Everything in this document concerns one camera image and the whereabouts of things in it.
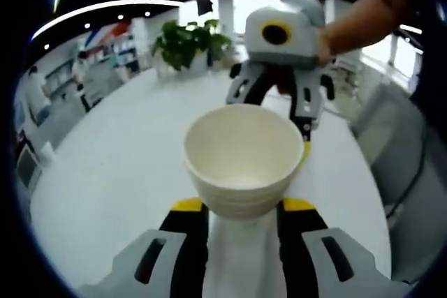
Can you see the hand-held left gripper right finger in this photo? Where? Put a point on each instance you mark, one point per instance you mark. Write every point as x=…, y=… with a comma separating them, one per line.
x=297, y=249

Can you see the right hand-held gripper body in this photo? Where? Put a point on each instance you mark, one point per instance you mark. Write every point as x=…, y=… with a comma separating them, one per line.
x=304, y=43

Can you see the red blue wall banner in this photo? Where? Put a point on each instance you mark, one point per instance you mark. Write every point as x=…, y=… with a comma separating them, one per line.
x=111, y=31

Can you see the white framed screen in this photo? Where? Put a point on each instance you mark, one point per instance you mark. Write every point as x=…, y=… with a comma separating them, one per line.
x=28, y=169

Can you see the long curved ceiling light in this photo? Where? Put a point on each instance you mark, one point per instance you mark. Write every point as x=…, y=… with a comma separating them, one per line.
x=122, y=3

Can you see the potted green plant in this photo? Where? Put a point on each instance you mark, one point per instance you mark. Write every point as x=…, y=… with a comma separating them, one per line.
x=181, y=43

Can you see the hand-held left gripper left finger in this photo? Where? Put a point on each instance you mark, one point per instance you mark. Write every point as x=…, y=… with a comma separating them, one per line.
x=188, y=249

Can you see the single white paper cup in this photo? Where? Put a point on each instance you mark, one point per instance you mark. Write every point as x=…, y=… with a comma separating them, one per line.
x=244, y=144

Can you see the person's right hand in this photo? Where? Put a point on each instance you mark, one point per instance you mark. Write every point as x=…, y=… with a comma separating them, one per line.
x=325, y=52

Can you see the black hanging screen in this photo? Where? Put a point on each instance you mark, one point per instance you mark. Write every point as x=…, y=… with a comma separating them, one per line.
x=203, y=3

